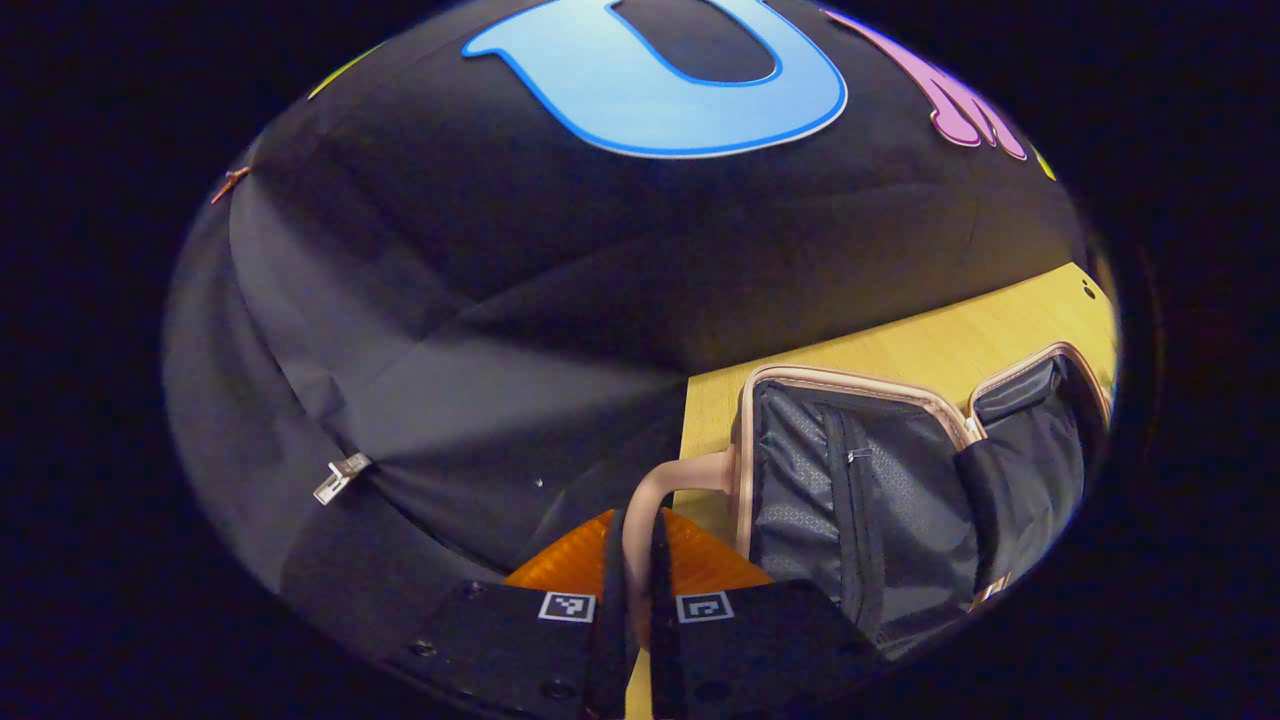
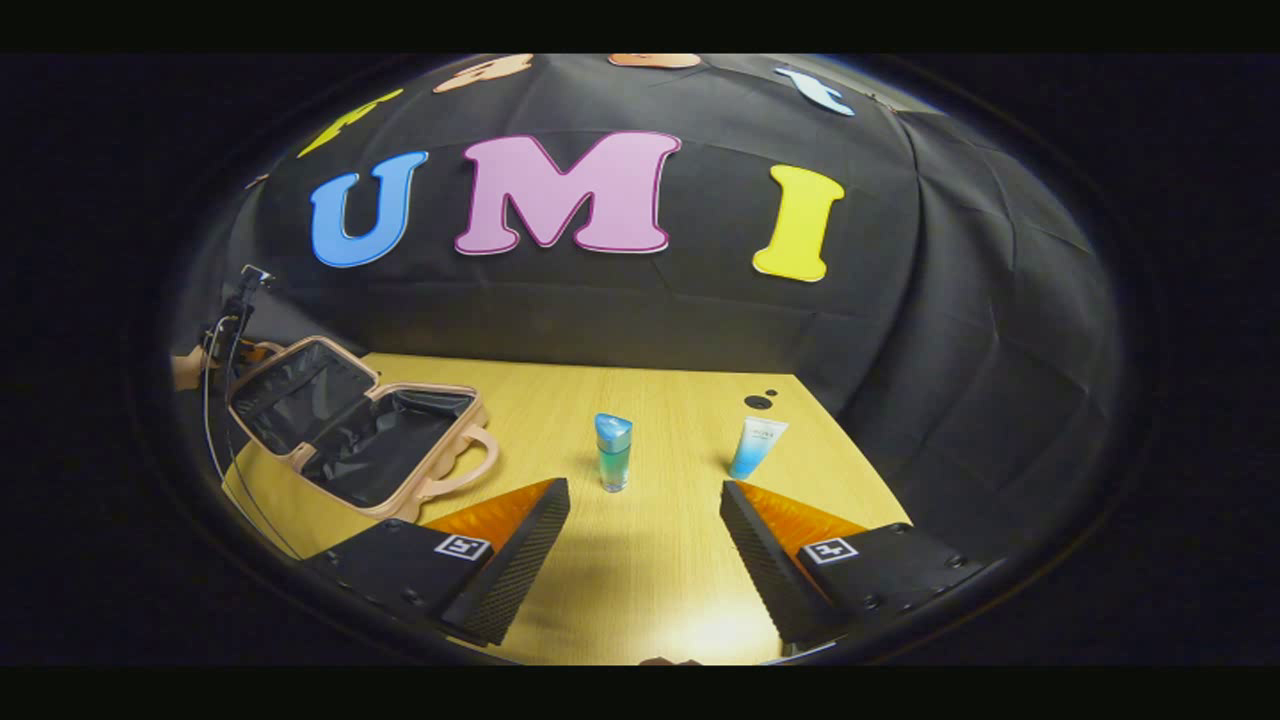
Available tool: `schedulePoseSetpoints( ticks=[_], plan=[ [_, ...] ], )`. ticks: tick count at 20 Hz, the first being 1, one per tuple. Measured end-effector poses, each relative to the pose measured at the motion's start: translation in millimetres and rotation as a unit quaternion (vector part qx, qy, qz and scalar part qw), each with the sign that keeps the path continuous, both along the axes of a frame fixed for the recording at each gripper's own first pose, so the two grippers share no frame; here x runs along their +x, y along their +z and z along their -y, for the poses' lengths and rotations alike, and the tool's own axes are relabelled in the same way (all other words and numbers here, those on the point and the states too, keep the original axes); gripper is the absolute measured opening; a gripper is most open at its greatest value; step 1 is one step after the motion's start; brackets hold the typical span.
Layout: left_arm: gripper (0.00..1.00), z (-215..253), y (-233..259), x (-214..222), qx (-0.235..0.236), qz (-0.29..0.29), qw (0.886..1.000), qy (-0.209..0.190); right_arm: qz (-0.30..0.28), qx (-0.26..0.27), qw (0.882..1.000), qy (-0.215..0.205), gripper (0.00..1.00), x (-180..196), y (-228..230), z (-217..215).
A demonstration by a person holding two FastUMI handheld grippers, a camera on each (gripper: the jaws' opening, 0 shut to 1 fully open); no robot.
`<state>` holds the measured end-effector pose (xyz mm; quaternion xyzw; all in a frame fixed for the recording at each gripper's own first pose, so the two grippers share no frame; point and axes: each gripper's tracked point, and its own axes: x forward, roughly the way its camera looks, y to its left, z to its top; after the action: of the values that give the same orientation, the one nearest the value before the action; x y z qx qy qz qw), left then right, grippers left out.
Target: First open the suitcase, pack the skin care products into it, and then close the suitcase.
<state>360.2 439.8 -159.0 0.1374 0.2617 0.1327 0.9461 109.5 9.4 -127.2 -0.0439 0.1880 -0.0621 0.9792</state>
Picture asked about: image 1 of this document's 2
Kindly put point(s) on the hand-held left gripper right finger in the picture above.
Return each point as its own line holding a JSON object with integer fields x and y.
{"x": 662, "y": 650}

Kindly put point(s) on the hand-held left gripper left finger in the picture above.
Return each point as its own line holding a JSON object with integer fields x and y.
{"x": 615, "y": 650}

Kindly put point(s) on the beige pink suitcase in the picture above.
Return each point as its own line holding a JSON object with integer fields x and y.
{"x": 800, "y": 480}

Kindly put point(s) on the silver cloth clip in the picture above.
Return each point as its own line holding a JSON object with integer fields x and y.
{"x": 342, "y": 477}

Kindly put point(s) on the black backdrop cloth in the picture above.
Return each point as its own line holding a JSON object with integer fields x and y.
{"x": 450, "y": 300}

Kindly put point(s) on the red cloth clip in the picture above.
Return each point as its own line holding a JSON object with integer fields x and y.
{"x": 230, "y": 184}

